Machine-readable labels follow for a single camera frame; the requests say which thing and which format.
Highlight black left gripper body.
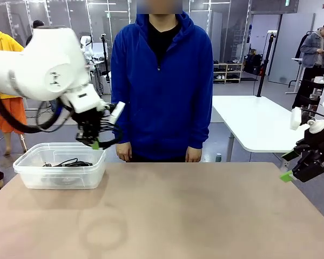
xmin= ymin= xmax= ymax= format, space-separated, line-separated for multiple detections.
xmin=72 ymin=109 xmax=106 ymax=133

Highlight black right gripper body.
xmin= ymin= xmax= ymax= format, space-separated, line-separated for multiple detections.
xmin=303 ymin=128 xmax=324 ymax=163

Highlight black cable with white tie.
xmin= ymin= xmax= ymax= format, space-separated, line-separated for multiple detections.
xmin=97 ymin=115 xmax=124 ymax=151

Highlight black power cable with plug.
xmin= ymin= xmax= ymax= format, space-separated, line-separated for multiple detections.
xmin=42 ymin=158 xmax=94 ymax=167

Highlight blue-sleeved left forearm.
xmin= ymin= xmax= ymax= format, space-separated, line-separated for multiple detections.
xmin=187 ymin=105 xmax=213 ymax=149

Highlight blue-sleeved right forearm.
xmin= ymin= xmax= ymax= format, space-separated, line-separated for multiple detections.
xmin=111 ymin=105 xmax=133 ymax=145

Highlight person's right hand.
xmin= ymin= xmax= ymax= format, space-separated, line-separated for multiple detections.
xmin=116 ymin=142 xmax=133 ymax=162

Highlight person's left hand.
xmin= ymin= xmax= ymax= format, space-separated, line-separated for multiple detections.
xmin=185 ymin=146 xmax=203 ymax=163

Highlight large white table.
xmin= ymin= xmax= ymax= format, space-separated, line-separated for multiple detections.
xmin=212 ymin=95 xmax=314 ymax=169

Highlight clear plastic storage container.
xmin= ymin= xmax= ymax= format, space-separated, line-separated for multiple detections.
xmin=12 ymin=142 xmax=108 ymax=190

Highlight person in blue hoodie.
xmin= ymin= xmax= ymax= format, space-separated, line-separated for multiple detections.
xmin=110 ymin=6 xmax=214 ymax=163

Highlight white desk with white legs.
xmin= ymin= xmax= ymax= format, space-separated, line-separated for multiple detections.
xmin=285 ymin=57 xmax=305 ymax=95

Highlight tall black stand pole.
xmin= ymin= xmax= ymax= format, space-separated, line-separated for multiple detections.
xmin=255 ymin=31 xmax=278 ymax=98

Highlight person in denim jacket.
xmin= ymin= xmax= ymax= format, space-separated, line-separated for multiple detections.
xmin=291 ymin=21 xmax=324 ymax=108

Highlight black backpack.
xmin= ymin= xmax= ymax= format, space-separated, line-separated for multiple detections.
xmin=244 ymin=53 xmax=261 ymax=76

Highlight wooden shoe rack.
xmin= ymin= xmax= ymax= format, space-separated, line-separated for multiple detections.
xmin=213 ymin=62 xmax=244 ymax=84

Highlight person in black with cap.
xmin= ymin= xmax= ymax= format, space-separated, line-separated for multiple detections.
xmin=25 ymin=19 xmax=46 ymax=46

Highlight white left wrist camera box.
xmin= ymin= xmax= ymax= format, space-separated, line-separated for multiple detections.
xmin=109 ymin=101 xmax=126 ymax=125

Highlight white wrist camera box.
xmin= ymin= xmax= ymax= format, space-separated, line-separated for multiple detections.
xmin=289 ymin=107 xmax=303 ymax=131
xmin=109 ymin=101 xmax=126 ymax=125

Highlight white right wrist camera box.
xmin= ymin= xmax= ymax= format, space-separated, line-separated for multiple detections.
xmin=289 ymin=107 xmax=303 ymax=131

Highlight black camera tripod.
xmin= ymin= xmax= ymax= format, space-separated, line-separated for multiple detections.
xmin=100 ymin=33 xmax=111 ymax=81

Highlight thick black arm hose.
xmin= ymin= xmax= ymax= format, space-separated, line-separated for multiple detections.
xmin=0 ymin=85 xmax=71 ymax=135

